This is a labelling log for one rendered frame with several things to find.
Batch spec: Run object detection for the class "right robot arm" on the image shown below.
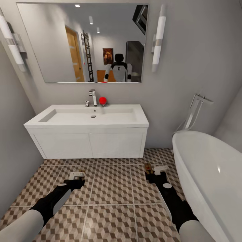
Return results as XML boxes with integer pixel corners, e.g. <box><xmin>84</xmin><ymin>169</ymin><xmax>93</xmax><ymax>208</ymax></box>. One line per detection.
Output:
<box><xmin>145</xmin><ymin>165</ymin><xmax>216</xmax><ymax>242</ymax></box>

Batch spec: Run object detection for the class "mousetrap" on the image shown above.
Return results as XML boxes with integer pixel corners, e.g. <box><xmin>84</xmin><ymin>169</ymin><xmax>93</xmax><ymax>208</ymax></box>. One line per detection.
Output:
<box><xmin>144</xmin><ymin>163</ymin><xmax>154</xmax><ymax>174</ymax></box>
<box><xmin>77</xmin><ymin>170</ymin><xmax>86</xmax><ymax>180</ymax></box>

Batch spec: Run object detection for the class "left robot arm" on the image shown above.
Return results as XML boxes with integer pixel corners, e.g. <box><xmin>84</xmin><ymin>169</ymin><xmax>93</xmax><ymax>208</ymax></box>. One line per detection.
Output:
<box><xmin>0</xmin><ymin>172</ymin><xmax>85</xmax><ymax>242</ymax></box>

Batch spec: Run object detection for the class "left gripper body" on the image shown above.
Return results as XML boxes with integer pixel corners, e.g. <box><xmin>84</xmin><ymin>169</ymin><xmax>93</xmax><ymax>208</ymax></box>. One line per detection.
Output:
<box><xmin>64</xmin><ymin>179</ymin><xmax>82</xmax><ymax>190</ymax></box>

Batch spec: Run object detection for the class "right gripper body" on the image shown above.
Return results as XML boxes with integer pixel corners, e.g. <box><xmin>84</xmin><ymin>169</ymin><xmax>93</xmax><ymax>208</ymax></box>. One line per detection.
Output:
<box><xmin>146</xmin><ymin>172</ymin><xmax>167</xmax><ymax>185</ymax></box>

